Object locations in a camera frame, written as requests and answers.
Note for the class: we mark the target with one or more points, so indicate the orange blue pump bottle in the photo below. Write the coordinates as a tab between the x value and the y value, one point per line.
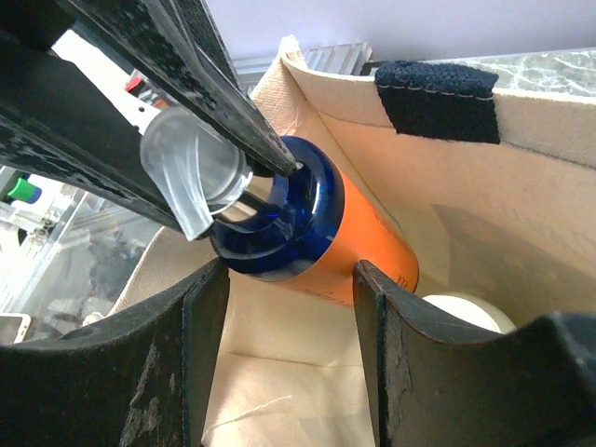
304	232

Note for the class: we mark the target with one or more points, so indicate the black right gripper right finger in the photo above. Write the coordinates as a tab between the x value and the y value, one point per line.
436	380

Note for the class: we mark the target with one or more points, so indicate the beige canvas tote bag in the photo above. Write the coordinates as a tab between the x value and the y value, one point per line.
511	223

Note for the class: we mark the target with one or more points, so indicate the pale green bottle cream cap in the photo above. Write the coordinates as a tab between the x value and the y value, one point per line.
473	310

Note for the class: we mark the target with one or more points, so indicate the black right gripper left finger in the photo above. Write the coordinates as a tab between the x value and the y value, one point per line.
141	377

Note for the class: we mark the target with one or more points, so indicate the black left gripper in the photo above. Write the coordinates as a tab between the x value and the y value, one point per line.
56	123

